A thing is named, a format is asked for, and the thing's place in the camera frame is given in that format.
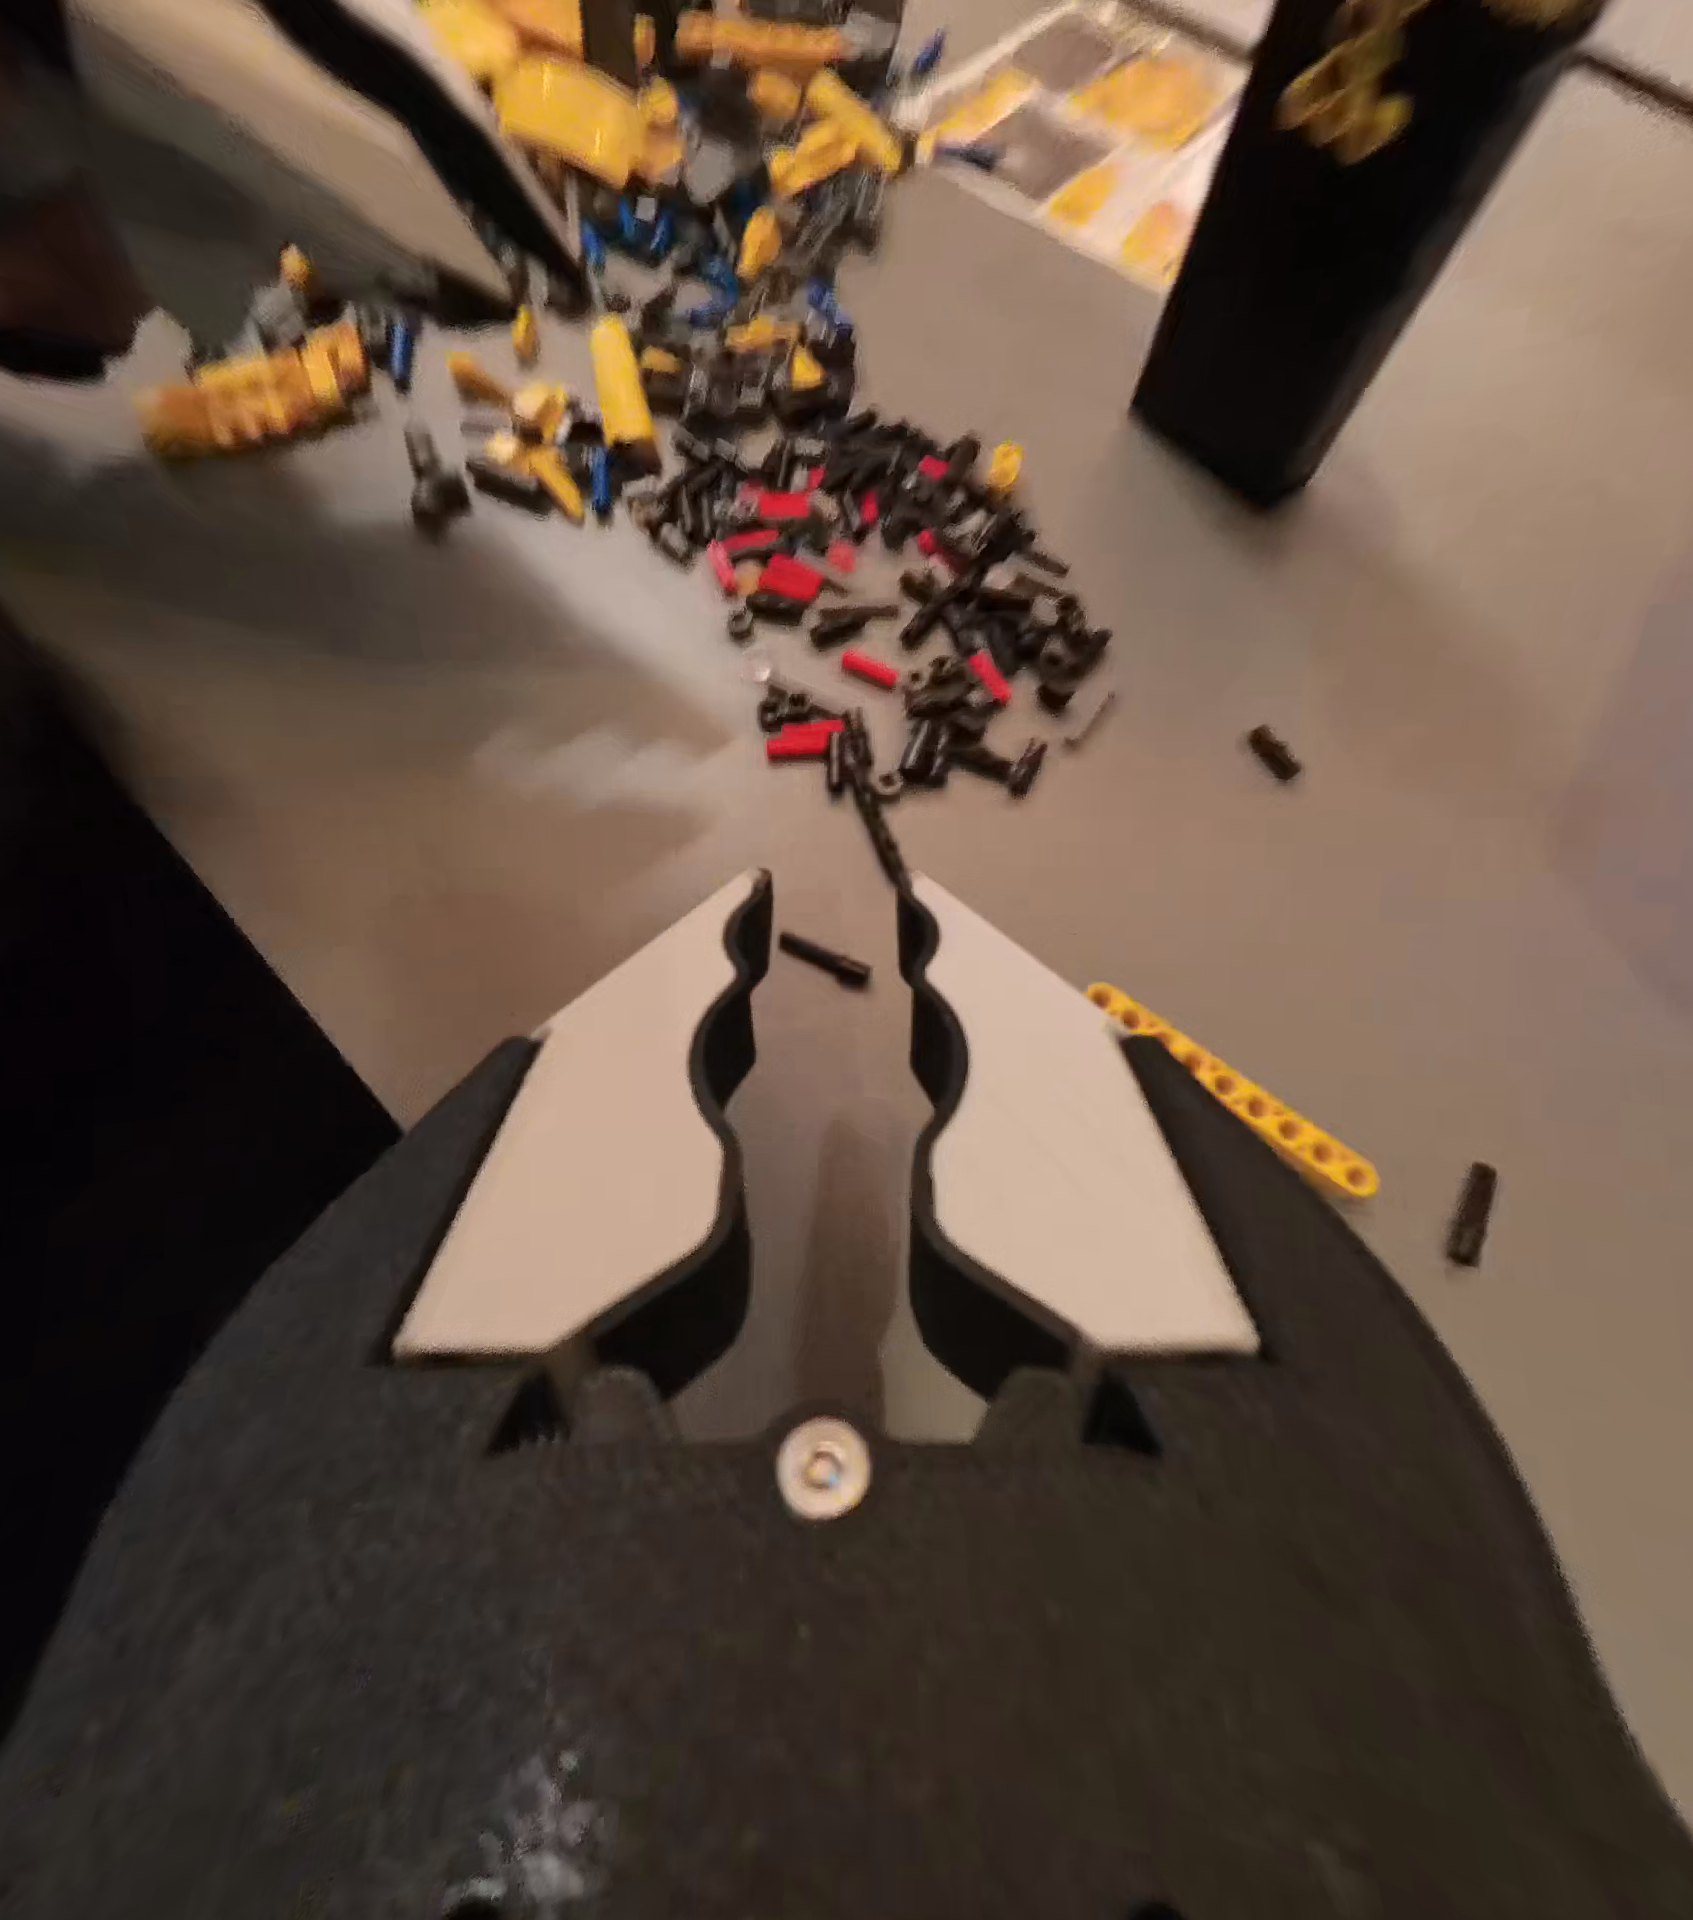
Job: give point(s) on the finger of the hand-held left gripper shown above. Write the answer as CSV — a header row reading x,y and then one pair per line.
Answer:
x,y
262,135

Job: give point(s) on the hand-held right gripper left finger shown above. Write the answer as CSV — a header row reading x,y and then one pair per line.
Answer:
x,y
576,1185

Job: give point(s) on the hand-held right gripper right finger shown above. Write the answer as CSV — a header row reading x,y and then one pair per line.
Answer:
x,y
1072,1185

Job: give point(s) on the black toy pin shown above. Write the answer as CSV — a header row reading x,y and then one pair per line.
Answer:
x,y
1274,753
1471,1212
822,959

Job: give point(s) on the pile of toy building pieces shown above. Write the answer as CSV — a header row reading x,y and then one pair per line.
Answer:
x,y
786,569

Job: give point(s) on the long yellow toy beam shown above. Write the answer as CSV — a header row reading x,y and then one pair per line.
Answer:
x,y
1280,1119

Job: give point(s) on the yellow and grey sticker sheet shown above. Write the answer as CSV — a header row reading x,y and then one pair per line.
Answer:
x,y
1085,150

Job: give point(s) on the black and yellow toy tower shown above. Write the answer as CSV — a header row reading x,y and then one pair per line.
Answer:
x,y
1312,300

